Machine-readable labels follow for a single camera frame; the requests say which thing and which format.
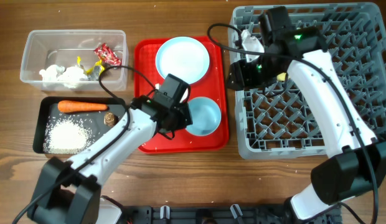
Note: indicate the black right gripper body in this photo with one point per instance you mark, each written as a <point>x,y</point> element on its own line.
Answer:
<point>256,72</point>

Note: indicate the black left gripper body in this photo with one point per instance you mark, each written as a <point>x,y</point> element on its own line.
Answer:
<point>182,119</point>

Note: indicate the yellow plastic cup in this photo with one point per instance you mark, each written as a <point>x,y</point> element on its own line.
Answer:
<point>282,77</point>

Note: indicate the blue plastic bowl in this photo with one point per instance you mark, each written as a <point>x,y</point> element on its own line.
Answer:
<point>206,116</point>

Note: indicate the brown food lump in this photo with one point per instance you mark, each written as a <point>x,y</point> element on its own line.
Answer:
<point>110,119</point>

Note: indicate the yellow snack wrapper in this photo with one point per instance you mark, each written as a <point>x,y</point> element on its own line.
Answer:
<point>93,73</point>

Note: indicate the red snack wrapper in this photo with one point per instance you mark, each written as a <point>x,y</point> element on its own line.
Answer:
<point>107,55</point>

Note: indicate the white cooked rice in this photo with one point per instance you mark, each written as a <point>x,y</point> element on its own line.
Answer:
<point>66,136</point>

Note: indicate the white napkin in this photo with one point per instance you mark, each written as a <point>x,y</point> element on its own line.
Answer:
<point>72,77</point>
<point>50,75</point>

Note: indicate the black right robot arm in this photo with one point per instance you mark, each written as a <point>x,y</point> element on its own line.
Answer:
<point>356,161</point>

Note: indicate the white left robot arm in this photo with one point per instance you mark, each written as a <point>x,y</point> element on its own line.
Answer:
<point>70,191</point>

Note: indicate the grey dishwasher rack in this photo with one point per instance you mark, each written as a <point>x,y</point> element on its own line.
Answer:
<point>276,123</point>

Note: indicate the clear plastic waste bin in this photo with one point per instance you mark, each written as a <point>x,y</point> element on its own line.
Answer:
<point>55,49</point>

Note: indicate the red plastic tray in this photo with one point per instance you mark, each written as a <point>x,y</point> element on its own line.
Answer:
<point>211,86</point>

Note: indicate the light blue plate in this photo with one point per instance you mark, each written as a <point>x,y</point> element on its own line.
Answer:
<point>184,57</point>

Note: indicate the orange carrot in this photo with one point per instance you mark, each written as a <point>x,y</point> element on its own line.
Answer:
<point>67,106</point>

